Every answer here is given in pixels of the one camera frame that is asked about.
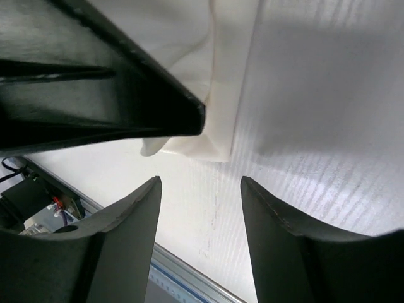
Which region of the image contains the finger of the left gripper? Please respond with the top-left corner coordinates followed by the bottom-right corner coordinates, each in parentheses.
top-left (1, 1), bottom-right (206, 156)

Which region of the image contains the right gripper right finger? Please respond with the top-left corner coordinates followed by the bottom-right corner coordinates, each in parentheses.
top-left (241, 176), bottom-right (403, 302)

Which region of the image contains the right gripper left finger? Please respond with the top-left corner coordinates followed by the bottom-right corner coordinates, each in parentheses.
top-left (1, 176), bottom-right (162, 302)

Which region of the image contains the white paper napkin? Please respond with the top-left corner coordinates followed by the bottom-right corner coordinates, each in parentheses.
top-left (126, 0), bottom-right (266, 163)

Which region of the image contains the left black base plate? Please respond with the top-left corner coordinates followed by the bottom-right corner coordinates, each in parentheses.
top-left (1, 175), bottom-right (85, 232)

